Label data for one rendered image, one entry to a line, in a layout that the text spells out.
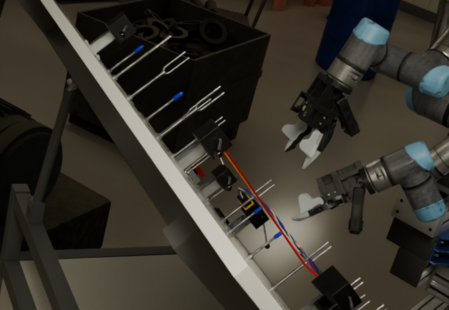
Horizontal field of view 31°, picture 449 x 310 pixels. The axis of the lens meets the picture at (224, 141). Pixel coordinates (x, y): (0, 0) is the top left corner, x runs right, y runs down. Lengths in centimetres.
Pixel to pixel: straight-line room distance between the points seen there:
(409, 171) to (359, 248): 239
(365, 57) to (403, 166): 28
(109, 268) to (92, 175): 216
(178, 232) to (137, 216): 307
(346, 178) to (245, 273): 120
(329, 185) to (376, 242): 249
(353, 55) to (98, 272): 85
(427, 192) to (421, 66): 31
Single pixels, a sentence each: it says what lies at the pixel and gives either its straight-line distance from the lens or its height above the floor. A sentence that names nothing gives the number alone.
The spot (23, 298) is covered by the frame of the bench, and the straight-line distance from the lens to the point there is 201.
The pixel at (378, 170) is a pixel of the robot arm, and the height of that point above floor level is 127.
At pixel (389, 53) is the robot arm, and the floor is 153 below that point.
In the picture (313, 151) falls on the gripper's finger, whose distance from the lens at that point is 186.
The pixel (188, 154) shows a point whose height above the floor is 145.
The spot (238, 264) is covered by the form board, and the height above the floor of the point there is 159.
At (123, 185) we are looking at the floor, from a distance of 426.
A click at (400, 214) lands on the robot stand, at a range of 232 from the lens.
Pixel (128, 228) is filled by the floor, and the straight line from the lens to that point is 390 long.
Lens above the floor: 200
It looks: 23 degrees down
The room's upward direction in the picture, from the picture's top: 15 degrees clockwise
